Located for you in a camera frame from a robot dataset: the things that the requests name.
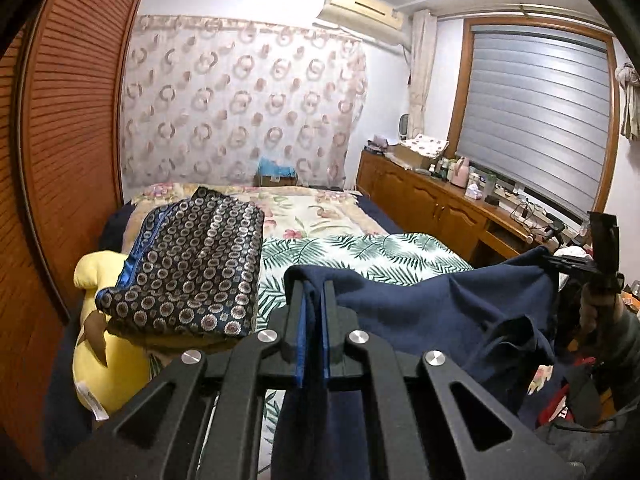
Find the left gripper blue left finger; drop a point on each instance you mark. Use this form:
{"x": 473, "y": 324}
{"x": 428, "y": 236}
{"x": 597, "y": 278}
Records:
{"x": 301, "y": 330}

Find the wooden louvered wardrobe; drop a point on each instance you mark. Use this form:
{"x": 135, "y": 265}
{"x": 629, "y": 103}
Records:
{"x": 62, "y": 66}

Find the wall air conditioner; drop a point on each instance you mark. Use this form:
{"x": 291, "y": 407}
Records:
{"x": 374, "y": 18}

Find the floral bed blanket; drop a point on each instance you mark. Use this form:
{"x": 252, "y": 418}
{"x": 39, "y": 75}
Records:
{"x": 291, "y": 212}

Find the wooden sideboard cabinet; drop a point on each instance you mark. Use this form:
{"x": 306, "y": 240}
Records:
{"x": 479, "y": 233}

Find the polka dot cloth box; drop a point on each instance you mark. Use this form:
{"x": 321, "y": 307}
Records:
{"x": 420, "y": 151}

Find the navy blue t-shirt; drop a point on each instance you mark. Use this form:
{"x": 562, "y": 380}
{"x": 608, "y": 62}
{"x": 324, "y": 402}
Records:
{"x": 420, "y": 377}

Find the person right hand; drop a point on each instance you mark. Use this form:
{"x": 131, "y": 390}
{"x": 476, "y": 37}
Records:
{"x": 598, "y": 314}

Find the blue item cardboard box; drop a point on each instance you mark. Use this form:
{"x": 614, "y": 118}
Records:
{"x": 269, "y": 173}

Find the circle pattern curtain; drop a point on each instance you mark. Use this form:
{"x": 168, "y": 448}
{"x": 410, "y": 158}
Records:
{"x": 214, "y": 100}

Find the yellow plush pillow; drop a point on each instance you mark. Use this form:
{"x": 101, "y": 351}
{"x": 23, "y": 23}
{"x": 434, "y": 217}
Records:
{"x": 94, "y": 272}

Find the hanging beige cloth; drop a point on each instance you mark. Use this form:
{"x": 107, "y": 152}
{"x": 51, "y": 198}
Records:
{"x": 628, "y": 79}

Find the dotted dark folded garment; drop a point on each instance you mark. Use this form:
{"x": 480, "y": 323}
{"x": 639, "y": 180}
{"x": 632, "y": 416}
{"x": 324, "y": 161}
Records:
{"x": 193, "y": 270}

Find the pink kettle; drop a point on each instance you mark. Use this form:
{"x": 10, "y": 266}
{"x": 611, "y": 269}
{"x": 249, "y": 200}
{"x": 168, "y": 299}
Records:
{"x": 460, "y": 172}

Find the palm leaf print sheet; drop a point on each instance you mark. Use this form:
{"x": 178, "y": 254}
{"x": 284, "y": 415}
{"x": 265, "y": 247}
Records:
{"x": 397, "y": 259}

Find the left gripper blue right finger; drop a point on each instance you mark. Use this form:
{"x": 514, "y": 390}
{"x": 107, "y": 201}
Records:
{"x": 325, "y": 333}

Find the grey window blind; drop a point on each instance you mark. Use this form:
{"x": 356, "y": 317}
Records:
{"x": 537, "y": 111}

